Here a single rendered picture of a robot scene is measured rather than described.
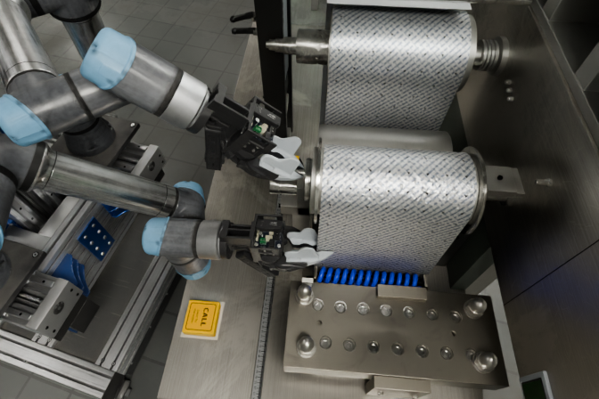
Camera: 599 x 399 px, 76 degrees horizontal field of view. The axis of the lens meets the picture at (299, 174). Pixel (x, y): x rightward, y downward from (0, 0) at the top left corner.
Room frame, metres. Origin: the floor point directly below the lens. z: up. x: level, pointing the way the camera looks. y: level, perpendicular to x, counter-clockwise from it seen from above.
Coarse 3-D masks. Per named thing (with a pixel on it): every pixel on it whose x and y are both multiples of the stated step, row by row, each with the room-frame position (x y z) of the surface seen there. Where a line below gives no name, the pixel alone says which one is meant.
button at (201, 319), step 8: (192, 304) 0.26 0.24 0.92; (200, 304) 0.26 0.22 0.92; (208, 304) 0.26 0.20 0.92; (216, 304) 0.26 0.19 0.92; (192, 312) 0.24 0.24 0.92; (200, 312) 0.24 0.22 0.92; (208, 312) 0.24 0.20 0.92; (216, 312) 0.24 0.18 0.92; (192, 320) 0.22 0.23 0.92; (200, 320) 0.22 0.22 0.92; (208, 320) 0.22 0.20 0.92; (216, 320) 0.22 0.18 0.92; (184, 328) 0.21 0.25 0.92; (192, 328) 0.21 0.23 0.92; (200, 328) 0.21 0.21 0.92; (208, 328) 0.21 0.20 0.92; (216, 328) 0.21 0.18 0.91; (208, 336) 0.20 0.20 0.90
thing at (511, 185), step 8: (488, 168) 0.37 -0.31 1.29; (496, 168) 0.37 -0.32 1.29; (504, 168) 0.37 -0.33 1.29; (512, 168) 0.37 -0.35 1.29; (488, 176) 0.35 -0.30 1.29; (496, 176) 0.35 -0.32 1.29; (504, 176) 0.35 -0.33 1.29; (512, 176) 0.35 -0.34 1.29; (488, 184) 0.34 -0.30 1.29; (496, 184) 0.34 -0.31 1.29; (504, 184) 0.34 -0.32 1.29; (512, 184) 0.34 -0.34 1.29; (520, 184) 0.34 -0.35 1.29; (488, 192) 0.33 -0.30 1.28; (496, 192) 0.32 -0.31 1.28; (504, 192) 0.32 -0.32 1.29; (512, 192) 0.32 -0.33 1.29; (520, 192) 0.32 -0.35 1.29
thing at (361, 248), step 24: (336, 240) 0.31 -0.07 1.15; (360, 240) 0.30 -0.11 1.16; (384, 240) 0.30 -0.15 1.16; (408, 240) 0.30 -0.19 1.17; (432, 240) 0.29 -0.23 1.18; (336, 264) 0.31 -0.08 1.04; (360, 264) 0.30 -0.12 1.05; (384, 264) 0.30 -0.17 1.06; (408, 264) 0.29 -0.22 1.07; (432, 264) 0.29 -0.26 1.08
